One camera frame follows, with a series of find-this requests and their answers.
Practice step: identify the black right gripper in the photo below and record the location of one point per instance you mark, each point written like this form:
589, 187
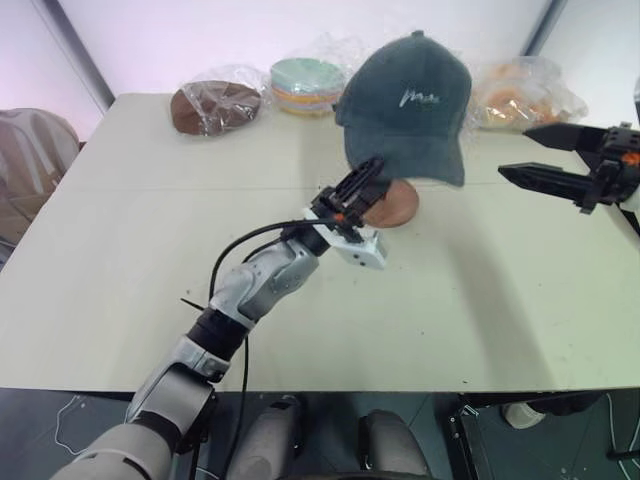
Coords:
612, 165

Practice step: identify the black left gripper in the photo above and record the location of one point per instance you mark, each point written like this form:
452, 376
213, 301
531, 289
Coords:
336, 207

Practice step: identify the dark green baseball cap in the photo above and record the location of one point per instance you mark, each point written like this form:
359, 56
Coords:
407, 112

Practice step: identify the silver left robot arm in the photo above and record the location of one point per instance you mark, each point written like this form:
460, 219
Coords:
270, 282

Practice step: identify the brown wooden hat stand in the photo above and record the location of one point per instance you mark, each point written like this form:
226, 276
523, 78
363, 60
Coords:
397, 204

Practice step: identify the orange hats in plastic bag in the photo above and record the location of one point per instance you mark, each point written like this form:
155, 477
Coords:
525, 97

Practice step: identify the bagged pastel plate stack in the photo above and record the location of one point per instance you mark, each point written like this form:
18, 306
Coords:
306, 87

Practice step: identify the bagged brown plates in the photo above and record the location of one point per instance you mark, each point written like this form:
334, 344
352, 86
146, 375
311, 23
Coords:
215, 110

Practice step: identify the white round object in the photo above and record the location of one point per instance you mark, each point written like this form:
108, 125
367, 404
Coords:
521, 415

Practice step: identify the grey rounded robot leg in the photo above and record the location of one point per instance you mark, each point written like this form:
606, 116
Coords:
267, 440
392, 445

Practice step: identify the beige padded chair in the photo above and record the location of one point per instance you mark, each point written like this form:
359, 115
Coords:
30, 165

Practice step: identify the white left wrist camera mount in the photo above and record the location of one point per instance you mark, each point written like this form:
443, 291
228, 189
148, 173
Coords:
361, 252

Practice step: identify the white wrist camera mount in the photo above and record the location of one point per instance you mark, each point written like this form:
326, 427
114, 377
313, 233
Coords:
361, 252
633, 204

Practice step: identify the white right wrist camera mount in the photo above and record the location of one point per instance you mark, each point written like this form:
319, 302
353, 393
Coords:
633, 204

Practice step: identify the black metal frame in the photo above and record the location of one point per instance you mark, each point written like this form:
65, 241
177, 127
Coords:
525, 445

